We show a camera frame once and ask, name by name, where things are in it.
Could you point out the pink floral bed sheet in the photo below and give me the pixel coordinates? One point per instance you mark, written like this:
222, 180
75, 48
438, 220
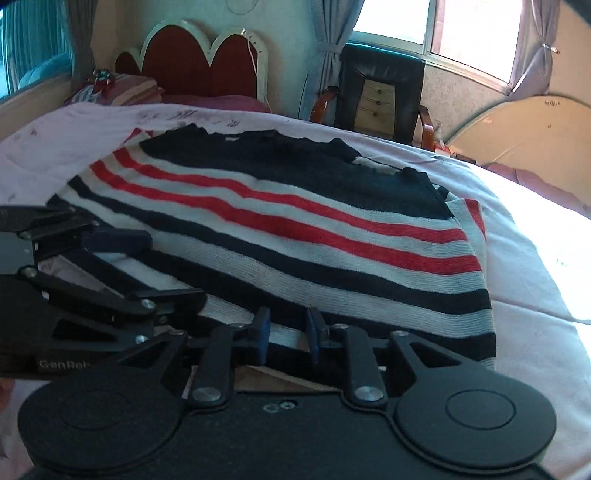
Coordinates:
538, 252

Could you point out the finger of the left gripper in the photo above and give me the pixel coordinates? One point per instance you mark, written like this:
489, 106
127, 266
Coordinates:
174, 308

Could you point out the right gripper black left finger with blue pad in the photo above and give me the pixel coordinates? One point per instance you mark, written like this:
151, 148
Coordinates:
230, 346

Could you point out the striped folded cloth pile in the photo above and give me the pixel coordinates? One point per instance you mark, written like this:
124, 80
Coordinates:
114, 89

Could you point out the grey-blue curtain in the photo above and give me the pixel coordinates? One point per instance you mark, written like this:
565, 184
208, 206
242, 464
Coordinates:
334, 21

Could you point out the pink pillow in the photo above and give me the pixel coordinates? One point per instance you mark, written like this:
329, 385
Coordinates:
535, 183

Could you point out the black leather armchair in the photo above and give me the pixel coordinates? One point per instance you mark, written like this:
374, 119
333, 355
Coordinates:
404, 71

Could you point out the red heart-shaped headboard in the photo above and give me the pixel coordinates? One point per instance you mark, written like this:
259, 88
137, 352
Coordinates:
182, 60

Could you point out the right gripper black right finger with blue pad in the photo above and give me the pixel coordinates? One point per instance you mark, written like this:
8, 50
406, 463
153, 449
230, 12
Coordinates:
346, 352

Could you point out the cream round headboard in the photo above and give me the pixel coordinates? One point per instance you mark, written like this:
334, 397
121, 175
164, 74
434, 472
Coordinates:
545, 135

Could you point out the person's left hand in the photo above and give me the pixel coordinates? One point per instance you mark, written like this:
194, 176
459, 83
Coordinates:
7, 386

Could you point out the magenta pillow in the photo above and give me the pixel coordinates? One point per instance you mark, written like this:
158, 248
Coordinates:
227, 102

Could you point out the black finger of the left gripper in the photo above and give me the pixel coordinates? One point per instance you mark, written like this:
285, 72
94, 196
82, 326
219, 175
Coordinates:
48, 232

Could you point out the side window teal curtain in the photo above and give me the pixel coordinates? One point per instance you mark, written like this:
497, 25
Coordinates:
44, 39

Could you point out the small wooden drawer cabinet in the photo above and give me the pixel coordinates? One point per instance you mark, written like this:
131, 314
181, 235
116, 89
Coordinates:
376, 111

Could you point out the red white navy striped sweater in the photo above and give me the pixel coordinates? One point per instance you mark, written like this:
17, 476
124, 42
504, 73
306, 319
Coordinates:
261, 219

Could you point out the window with grey frame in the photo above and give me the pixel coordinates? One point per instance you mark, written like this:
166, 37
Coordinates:
483, 41

